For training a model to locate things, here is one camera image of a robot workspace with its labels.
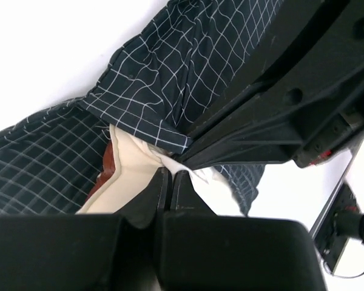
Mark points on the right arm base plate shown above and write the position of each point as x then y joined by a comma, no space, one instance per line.
339,221

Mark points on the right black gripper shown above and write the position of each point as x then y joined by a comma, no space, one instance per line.
300,97

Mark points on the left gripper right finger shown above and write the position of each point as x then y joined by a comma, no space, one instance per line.
204,251

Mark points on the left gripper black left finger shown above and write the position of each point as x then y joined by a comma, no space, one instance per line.
85,252

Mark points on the cream white pillow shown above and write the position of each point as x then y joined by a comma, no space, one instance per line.
129,164

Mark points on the dark checkered pillowcase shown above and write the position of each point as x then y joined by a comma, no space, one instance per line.
154,87

